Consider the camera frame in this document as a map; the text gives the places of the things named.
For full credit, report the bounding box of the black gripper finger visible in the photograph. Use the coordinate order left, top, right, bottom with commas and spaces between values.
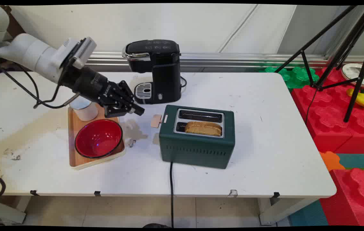
117, 80, 145, 116
104, 103, 136, 118

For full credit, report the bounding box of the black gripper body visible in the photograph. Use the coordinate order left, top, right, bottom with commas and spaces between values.
62, 65, 125, 109

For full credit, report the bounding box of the white cup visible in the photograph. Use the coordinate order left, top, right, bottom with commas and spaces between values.
69, 96, 99, 122

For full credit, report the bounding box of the red bowl black rim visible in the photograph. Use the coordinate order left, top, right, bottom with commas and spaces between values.
74, 119, 124, 159

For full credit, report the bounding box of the black coffee machine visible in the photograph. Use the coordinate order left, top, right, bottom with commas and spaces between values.
122, 39, 182, 105

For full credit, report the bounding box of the wooden serving tray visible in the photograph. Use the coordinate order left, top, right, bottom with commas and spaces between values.
67, 103, 127, 171

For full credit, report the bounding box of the brown toast slice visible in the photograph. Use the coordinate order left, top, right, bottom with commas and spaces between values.
185, 121, 223, 137

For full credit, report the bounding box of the green two-slot toaster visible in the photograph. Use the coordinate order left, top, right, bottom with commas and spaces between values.
151, 105, 236, 170

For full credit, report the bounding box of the green foam block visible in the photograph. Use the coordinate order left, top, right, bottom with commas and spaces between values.
259, 66, 320, 89

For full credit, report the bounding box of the large red foam block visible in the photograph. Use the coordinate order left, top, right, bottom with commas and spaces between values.
290, 67, 364, 154

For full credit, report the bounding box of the orange foam piece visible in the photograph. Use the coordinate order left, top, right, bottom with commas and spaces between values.
319, 151, 346, 172

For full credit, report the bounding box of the white plate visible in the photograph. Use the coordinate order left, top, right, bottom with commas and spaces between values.
341, 63, 364, 88

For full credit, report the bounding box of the teal foam floor mat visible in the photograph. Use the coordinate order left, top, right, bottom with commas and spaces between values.
336, 146, 364, 170

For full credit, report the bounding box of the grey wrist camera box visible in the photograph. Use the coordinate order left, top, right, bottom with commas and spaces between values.
60, 37, 97, 70

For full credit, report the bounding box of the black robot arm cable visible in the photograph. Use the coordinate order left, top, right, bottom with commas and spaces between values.
0, 53, 80, 110

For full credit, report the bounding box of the black toaster power cable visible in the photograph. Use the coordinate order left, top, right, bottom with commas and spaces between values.
169, 162, 175, 228

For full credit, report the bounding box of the aluminium wall rail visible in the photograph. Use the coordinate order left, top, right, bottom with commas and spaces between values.
85, 51, 364, 73

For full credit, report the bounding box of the black camera tripod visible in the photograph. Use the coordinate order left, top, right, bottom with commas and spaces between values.
274, 4, 364, 123

